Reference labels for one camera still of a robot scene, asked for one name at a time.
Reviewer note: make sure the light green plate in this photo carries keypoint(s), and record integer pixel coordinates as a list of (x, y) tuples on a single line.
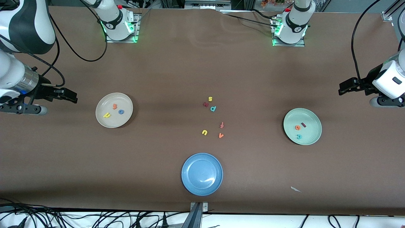
[(311, 133)]

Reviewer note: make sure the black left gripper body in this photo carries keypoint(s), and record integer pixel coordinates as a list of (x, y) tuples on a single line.
[(364, 84)]

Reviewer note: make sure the orange flower decoration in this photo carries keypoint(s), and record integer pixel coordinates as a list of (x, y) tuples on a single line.
[(269, 3)]

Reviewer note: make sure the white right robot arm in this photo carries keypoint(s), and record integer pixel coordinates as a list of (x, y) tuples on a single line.
[(28, 28)]

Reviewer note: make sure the grey device box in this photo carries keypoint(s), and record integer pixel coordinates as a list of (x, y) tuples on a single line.
[(205, 4)]

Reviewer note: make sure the aluminium frame profile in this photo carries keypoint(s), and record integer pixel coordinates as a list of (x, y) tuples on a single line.
[(387, 14)]

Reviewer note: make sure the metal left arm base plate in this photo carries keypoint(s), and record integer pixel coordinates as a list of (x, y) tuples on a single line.
[(300, 45)]

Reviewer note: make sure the white paper scrap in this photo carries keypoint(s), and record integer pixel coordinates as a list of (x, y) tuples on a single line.
[(295, 189)]

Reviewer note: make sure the beige brown plate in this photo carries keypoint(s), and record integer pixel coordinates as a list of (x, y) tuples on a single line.
[(115, 122)]

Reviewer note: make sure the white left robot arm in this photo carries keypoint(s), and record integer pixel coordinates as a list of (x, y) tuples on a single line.
[(294, 25)]

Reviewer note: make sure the brown table cover sheet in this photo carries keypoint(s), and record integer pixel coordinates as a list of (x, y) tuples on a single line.
[(190, 63)]

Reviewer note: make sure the yellow foam letter h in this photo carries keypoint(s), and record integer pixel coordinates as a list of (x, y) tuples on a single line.
[(107, 115)]

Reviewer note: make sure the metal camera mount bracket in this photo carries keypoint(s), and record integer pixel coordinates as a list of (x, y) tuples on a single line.
[(196, 215)]

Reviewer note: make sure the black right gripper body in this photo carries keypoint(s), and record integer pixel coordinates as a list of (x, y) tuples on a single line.
[(45, 90)]

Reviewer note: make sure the blue plate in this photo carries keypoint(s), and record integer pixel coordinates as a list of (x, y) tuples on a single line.
[(202, 174)]

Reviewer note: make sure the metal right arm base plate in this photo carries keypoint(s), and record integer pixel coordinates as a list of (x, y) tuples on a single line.
[(137, 30)]

